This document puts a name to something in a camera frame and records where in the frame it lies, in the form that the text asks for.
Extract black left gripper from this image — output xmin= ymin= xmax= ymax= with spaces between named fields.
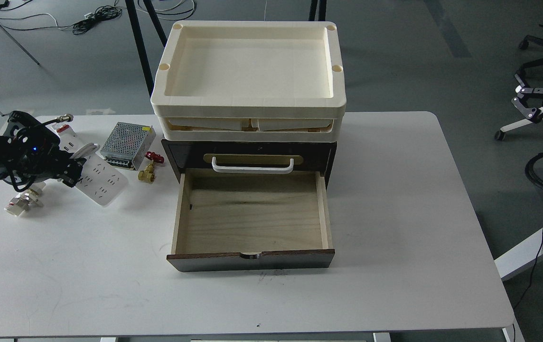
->
xmin=2 ymin=111 xmax=87 ymax=192

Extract white power strip with cable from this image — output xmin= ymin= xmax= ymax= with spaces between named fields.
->
xmin=58 ymin=131 xmax=128 ymax=206

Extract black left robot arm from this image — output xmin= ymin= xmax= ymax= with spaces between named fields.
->
xmin=0 ymin=111 xmax=86 ymax=192

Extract small white red socket adapter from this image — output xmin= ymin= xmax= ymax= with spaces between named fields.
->
xmin=53 ymin=123 xmax=76 ymax=139

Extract white metal pipe fitting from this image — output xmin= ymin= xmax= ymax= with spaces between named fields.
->
xmin=4 ymin=182 xmax=46 ymax=217

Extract metal mesh power supply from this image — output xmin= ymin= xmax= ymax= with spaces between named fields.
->
xmin=100 ymin=122 xmax=156 ymax=170

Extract cream plastic lower tray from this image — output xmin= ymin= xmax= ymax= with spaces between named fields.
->
xmin=158 ymin=117 xmax=342 ymax=143

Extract cream plastic tray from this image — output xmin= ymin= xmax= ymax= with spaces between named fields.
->
xmin=150 ymin=21 xmax=346 ymax=119
xmin=158 ymin=117 xmax=342 ymax=143

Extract white side table edge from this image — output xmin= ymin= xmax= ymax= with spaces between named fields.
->
xmin=495 ymin=227 xmax=543 ymax=281

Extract open wooden drawer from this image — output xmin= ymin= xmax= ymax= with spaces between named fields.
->
xmin=167 ymin=169 xmax=335 ymax=272

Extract cream plastic top tray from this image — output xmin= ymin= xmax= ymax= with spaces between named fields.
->
xmin=150 ymin=21 xmax=346 ymax=119

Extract brass valve red handle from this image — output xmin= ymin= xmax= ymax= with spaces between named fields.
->
xmin=138 ymin=151 xmax=165 ymax=184

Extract white drawer handle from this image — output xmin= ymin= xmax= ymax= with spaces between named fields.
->
xmin=211 ymin=157 xmax=295 ymax=175

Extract black floor cables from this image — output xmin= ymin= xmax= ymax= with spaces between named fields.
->
xmin=0 ymin=0 xmax=198 ymax=36

